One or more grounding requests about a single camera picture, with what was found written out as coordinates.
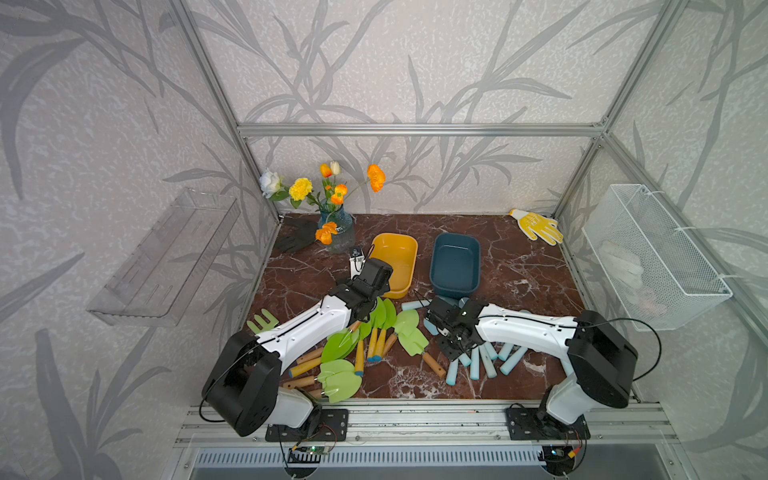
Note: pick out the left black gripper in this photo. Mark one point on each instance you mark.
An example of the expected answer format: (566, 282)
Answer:
(385, 286)

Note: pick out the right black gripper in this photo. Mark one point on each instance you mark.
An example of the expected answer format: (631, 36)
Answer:
(449, 354)

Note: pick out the green pointed shovel yellow handle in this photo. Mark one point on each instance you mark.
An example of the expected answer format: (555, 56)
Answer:
(376, 342)

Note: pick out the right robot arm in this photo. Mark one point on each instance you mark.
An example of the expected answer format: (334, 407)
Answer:
(598, 360)

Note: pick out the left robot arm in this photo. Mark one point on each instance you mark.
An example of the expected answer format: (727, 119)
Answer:
(243, 386)

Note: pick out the yellow storage box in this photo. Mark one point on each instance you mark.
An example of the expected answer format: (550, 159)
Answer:
(400, 252)

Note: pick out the dark teal storage box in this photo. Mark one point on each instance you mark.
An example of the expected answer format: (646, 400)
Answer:
(455, 269)

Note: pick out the glass vase with flowers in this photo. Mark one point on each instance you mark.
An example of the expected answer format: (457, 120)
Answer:
(335, 228)

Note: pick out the green shovel front upper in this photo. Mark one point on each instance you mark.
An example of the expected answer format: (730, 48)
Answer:
(298, 378)

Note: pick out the green shovel front lower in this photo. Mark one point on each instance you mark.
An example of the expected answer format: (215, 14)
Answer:
(338, 387)

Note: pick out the green hand rake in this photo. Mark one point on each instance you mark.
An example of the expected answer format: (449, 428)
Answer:
(263, 322)

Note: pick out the yellow white work glove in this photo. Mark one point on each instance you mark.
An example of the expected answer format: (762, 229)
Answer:
(537, 227)

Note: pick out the green square shovel wooden handle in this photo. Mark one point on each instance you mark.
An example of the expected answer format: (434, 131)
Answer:
(415, 343)

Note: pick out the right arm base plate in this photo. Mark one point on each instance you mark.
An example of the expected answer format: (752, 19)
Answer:
(531, 424)

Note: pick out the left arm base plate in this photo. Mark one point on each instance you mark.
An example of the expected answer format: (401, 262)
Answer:
(328, 425)

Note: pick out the white wire mesh basket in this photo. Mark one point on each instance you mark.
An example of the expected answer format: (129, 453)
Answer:
(658, 273)

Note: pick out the clear acrylic wall shelf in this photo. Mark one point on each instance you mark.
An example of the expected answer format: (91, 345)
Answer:
(155, 285)

